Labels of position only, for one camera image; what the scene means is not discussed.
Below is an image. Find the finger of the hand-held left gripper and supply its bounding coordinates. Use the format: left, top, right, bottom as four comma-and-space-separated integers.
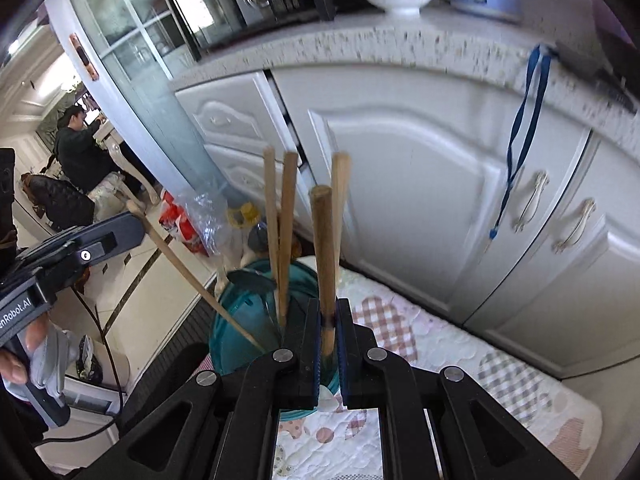
65, 211, 147, 261

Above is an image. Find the clear plastic bag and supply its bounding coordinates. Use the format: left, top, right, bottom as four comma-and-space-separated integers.
172, 191, 236, 261

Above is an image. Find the quilted patchwork mat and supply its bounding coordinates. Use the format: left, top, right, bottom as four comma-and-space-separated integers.
272, 255, 603, 480

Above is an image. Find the yellow-capped oil bottle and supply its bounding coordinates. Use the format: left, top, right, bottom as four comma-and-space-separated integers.
226, 202, 262, 241

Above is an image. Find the black phone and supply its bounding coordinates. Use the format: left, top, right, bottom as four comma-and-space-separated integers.
552, 40, 628, 108

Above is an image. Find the red plastic bag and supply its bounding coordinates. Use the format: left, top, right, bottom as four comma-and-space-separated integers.
159, 192, 211, 258

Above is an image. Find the copper door handle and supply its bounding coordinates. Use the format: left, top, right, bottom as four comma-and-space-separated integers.
68, 33, 100, 81

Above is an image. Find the glass sliding door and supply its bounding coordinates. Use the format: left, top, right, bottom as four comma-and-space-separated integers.
45, 0, 221, 211

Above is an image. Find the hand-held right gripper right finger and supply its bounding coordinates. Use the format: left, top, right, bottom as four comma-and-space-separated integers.
336, 298, 576, 480

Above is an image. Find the white ornate table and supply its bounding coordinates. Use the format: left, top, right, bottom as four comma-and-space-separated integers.
90, 115, 161, 206

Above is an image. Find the cream cabinet door handle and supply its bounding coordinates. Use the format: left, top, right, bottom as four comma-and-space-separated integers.
551, 199, 597, 255
512, 171, 549, 233

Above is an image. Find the teal plastic cup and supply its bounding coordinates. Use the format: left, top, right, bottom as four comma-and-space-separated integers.
209, 259, 351, 421

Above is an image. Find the blue lanyard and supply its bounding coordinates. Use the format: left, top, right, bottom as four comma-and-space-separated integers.
487, 44, 553, 241

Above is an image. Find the white cabinet door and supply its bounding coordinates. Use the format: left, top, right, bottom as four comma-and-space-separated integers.
462, 132, 640, 378
270, 62, 593, 326

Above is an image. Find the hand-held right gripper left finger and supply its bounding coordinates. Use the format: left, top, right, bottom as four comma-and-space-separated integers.
70, 299, 321, 480

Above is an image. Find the dark metal spoon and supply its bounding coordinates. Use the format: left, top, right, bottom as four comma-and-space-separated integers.
227, 269, 279, 292

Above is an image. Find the black and white pouch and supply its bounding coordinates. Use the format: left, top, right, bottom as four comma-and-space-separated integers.
77, 335, 104, 383

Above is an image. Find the black cable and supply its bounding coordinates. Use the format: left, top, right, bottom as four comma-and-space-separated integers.
42, 280, 126, 445

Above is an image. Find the person's left hand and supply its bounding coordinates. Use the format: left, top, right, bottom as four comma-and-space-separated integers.
0, 317, 51, 386

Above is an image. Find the dark sauce bottle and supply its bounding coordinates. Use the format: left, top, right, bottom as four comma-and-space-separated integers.
247, 225, 303, 263

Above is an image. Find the white drawer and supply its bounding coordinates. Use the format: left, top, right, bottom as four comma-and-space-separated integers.
175, 71, 301, 156
202, 142, 316, 231

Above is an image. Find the black quilted chair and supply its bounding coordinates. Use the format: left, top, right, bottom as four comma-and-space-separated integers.
21, 172, 96, 233

